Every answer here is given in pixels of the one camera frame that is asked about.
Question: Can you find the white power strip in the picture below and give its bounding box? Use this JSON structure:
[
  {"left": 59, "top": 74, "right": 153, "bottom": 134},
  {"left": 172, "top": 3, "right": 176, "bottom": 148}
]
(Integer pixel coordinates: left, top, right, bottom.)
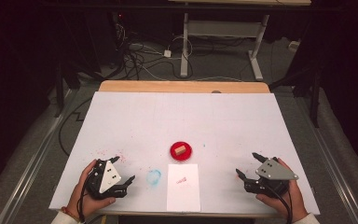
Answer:
[{"left": 288, "top": 40, "right": 302, "bottom": 53}]

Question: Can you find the large white board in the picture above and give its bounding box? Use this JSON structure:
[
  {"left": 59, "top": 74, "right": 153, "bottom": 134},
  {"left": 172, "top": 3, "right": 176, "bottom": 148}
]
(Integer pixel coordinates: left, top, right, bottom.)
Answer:
[{"left": 48, "top": 91, "right": 321, "bottom": 217}]

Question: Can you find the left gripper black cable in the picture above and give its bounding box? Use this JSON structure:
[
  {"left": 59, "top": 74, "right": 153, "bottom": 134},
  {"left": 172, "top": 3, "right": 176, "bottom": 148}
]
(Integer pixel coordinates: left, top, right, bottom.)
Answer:
[{"left": 76, "top": 172, "right": 99, "bottom": 224}]

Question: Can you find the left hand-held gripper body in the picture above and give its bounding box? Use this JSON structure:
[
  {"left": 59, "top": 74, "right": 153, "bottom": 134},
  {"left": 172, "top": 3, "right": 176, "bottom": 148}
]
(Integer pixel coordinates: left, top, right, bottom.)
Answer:
[{"left": 84, "top": 158, "right": 129, "bottom": 201}]

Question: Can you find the black cable on floor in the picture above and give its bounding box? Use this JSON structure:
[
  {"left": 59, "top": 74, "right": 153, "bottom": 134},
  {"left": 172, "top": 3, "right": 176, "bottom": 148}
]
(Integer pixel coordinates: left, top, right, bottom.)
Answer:
[{"left": 58, "top": 97, "right": 93, "bottom": 157}]

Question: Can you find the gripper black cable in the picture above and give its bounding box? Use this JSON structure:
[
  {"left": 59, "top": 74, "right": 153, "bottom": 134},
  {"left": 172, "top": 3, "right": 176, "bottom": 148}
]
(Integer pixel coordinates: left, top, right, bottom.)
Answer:
[
  {"left": 76, "top": 172, "right": 99, "bottom": 224},
  {"left": 260, "top": 182, "right": 294, "bottom": 224}
]

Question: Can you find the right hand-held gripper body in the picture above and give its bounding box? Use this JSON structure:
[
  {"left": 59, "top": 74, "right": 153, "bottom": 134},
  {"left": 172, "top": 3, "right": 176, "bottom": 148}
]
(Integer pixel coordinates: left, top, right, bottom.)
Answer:
[{"left": 243, "top": 158, "right": 299, "bottom": 198}]

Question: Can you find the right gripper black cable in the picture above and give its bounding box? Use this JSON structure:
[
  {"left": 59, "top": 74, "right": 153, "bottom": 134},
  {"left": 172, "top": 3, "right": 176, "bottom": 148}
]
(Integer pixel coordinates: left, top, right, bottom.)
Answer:
[{"left": 260, "top": 182, "right": 294, "bottom": 224}]

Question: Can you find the white paper sheet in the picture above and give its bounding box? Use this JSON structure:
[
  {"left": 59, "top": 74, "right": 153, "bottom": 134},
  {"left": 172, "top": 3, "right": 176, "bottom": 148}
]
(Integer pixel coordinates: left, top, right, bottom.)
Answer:
[{"left": 166, "top": 163, "right": 201, "bottom": 213}]

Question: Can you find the wooden table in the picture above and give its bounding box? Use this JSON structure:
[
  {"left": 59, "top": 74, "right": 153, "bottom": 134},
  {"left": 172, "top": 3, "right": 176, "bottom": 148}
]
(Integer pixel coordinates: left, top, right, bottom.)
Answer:
[{"left": 98, "top": 79, "right": 288, "bottom": 218}]

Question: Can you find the person's left hand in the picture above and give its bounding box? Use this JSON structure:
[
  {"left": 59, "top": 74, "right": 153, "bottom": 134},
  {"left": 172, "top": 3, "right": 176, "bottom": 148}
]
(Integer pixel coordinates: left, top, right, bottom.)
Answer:
[{"left": 66, "top": 159, "right": 117, "bottom": 218}]

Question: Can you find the tangle of floor cables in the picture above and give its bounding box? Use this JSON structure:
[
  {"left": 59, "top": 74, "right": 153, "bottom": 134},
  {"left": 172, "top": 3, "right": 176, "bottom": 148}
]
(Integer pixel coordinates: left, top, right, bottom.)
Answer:
[{"left": 113, "top": 22, "right": 195, "bottom": 81}]

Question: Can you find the black metal stand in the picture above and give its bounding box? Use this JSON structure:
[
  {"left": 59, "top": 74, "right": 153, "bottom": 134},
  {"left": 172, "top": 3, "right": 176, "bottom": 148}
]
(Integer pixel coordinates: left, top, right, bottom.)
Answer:
[{"left": 53, "top": 60, "right": 67, "bottom": 119}]

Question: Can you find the orange bracelet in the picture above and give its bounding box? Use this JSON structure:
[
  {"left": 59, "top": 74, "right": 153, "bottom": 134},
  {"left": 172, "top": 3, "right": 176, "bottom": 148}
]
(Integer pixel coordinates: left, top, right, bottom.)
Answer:
[{"left": 60, "top": 205, "right": 82, "bottom": 223}]

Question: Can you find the red dish with cork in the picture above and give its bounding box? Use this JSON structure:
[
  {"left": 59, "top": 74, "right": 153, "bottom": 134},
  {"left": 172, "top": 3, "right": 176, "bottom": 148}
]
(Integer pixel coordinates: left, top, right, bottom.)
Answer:
[{"left": 169, "top": 141, "right": 193, "bottom": 161}]

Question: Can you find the person's right hand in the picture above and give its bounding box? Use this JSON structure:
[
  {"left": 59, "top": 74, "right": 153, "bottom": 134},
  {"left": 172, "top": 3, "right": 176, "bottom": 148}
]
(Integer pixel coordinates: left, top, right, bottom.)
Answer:
[{"left": 255, "top": 157, "right": 310, "bottom": 223}]

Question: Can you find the white metal desk frame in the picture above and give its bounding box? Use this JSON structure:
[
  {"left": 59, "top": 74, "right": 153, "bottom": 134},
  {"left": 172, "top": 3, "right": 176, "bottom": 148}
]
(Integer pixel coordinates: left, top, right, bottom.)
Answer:
[{"left": 167, "top": 0, "right": 312, "bottom": 82}]

